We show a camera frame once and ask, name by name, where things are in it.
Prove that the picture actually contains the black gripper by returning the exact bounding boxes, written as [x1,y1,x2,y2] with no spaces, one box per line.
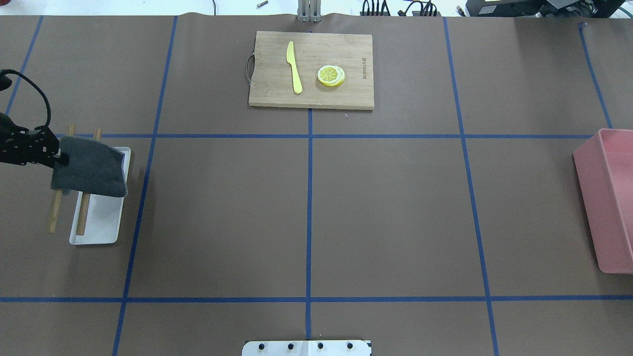
[0,113,59,168]

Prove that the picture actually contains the white rectangular tray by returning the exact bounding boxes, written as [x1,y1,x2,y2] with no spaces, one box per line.
[69,146,132,245]

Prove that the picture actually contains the pink plastic bin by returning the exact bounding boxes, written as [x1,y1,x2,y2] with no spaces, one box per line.
[573,129,633,274]

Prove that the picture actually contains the bamboo cutting board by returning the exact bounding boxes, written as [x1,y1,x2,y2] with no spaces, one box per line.
[248,30,375,111]

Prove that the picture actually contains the left wooden rack rod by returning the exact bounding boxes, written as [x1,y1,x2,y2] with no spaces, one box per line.
[46,123,76,234]

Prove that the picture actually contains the dark grey cloth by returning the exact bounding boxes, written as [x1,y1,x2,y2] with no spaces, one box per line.
[50,136,128,198]

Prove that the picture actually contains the yellow plastic knife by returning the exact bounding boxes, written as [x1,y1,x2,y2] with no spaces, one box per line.
[285,41,303,94]

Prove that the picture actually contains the aluminium frame post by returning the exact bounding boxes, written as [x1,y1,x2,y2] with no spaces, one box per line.
[297,0,322,23]

